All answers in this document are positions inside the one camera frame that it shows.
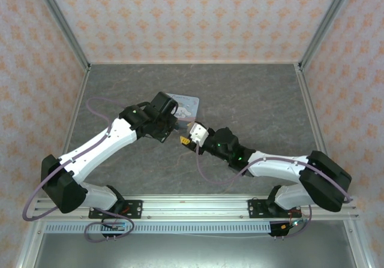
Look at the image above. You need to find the white cartoon printed card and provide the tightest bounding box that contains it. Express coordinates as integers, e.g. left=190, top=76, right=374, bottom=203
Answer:
left=164, top=92, right=201, bottom=122

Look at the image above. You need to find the small right base circuit board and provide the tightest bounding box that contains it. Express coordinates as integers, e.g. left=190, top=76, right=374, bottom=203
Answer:
left=281, top=218, right=304, bottom=230

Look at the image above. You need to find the small base circuit board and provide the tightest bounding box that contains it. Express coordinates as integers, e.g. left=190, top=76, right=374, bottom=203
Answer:
left=103, top=221, right=126, bottom=232
left=281, top=218, right=304, bottom=230

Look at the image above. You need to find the small left base circuit board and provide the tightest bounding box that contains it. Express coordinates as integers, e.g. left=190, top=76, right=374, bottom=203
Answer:
left=103, top=221, right=126, bottom=232

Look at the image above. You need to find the grey metal panel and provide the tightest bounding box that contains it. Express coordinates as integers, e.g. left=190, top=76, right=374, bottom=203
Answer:
left=32, top=233, right=358, bottom=268

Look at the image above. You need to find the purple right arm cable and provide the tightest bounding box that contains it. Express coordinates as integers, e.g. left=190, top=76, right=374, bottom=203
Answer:
left=194, top=144, right=352, bottom=204

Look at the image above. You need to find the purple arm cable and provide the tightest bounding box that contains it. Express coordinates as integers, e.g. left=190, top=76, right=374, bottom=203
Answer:
left=22, top=97, right=127, bottom=222
left=194, top=144, right=352, bottom=204

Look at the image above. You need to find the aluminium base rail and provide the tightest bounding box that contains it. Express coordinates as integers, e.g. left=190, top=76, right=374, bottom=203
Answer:
left=29, top=194, right=359, bottom=221

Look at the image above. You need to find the aluminium table side rail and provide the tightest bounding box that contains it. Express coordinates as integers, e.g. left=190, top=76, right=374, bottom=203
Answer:
left=295, top=64, right=328, bottom=155
left=61, top=65, right=91, bottom=161

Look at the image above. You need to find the white slotted cable duct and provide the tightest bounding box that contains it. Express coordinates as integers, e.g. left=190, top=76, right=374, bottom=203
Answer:
left=43, top=221, right=272, bottom=234

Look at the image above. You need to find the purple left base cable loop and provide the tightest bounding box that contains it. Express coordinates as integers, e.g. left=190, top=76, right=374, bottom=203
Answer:
left=83, top=216, right=136, bottom=243

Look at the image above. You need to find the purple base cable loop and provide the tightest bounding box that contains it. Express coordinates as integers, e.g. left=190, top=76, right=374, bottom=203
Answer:
left=269, top=204, right=313, bottom=239
left=83, top=216, right=136, bottom=243

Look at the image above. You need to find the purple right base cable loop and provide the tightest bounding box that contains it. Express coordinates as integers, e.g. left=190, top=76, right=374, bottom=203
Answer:
left=269, top=204, right=313, bottom=239

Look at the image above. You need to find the aluminium frame post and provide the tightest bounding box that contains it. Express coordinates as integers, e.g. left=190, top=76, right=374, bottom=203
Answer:
left=31, top=0, right=91, bottom=71
left=299, top=0, right=356, bottom=71

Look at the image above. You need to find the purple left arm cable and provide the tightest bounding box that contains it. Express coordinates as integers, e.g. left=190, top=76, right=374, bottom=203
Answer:
left=22, top=97, right=127, bottom=222

